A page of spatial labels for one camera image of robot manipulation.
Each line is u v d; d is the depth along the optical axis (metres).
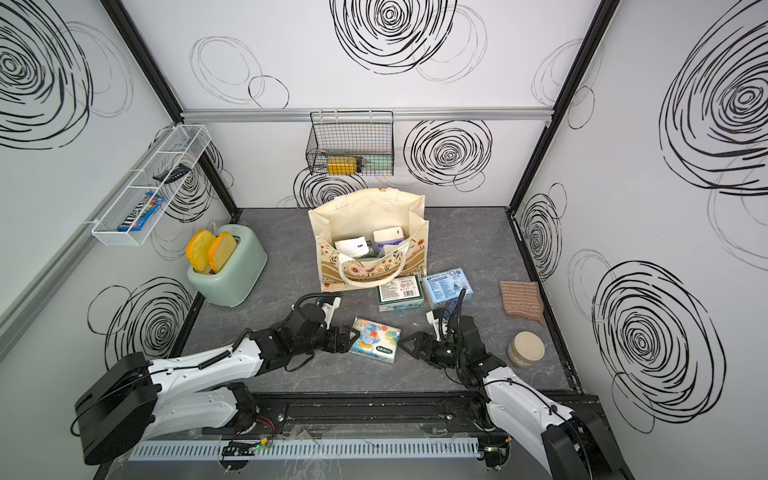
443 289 0.91
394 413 0.75
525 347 0.80
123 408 0.41
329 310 0.75
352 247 0.82
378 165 0.88
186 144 0.93
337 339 0.72
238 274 0.85
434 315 0.80
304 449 0.96
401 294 0.90
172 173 0.77
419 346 0.73
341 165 0.88
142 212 0.67
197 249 0.81
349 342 0.76
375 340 0.81
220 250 0.82
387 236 0.95
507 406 0.55
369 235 0.96
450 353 0.72
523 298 0.94
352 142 0.99
